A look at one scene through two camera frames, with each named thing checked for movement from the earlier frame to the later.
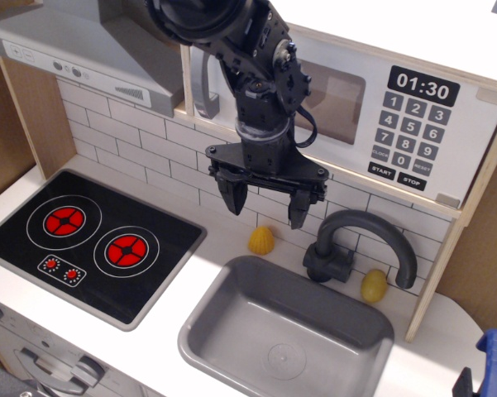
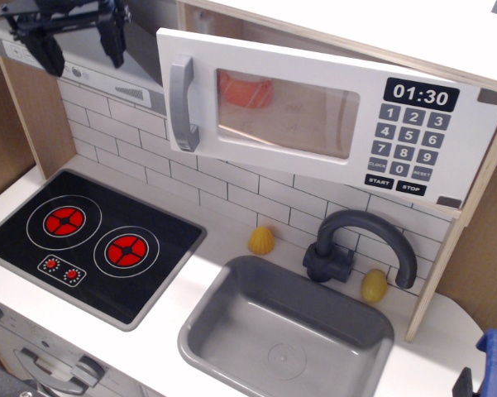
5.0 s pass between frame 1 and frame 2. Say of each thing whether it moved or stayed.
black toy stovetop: stayed
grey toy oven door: stayed
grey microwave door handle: moved
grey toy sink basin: stayed
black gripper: moved
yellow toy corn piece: stayed
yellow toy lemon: stayed
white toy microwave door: moved
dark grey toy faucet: stayed
